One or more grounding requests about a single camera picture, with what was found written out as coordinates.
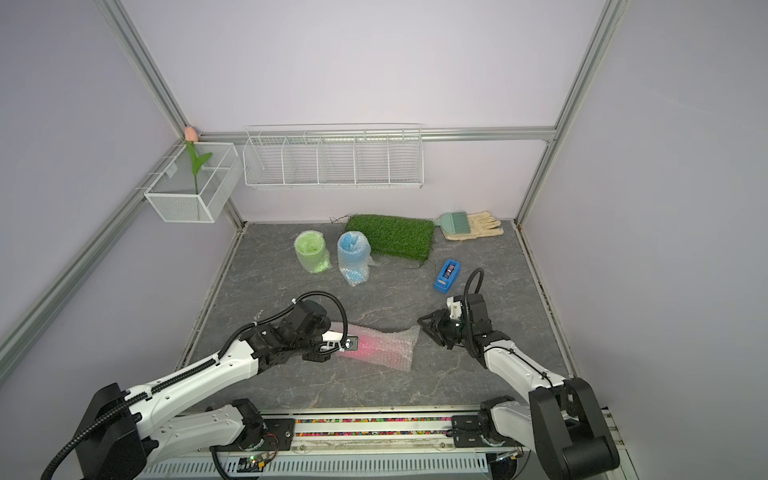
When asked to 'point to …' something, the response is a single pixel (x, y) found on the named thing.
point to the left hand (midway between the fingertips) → (332, 332)
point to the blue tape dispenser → (447, 276)
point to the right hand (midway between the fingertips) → (419, 321)
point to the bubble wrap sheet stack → (404, 340)
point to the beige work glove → (461, 226)
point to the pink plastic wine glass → (372, 348)
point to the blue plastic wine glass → (353, 255)
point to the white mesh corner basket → (193, 184)
